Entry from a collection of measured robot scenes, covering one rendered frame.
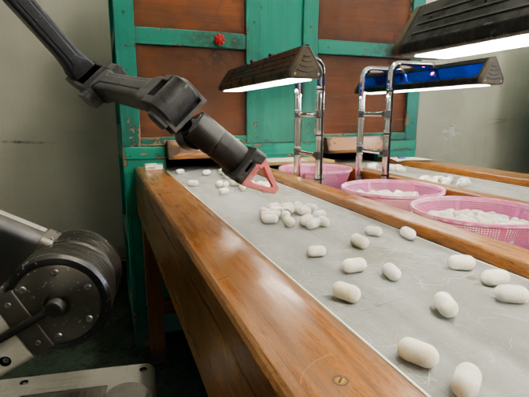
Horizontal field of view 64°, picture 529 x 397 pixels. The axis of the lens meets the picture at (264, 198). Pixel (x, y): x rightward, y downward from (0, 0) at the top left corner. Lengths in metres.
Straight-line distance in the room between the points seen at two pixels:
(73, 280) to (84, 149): 1.96
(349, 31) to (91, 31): 1.34
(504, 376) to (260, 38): 1.55
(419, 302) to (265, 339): 0.23
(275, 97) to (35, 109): 1.30
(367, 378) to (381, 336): 0.12
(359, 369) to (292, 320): 0.09
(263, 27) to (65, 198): 1.43
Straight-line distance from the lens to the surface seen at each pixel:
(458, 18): 0.59
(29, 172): 2.54
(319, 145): 1.25
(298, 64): 0.97
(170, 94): 0.73
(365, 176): 1.51
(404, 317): 0.51
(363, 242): 0.71
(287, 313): 0.44
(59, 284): 0.58
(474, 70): 1.34
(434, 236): 0.79
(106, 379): 0.91
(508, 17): 0.53
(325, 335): 0.40
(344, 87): 1.96
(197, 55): 1.72
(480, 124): 3.81
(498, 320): 0.54
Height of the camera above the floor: 0.96
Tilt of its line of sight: 11 degrees down
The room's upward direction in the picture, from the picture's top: straight up
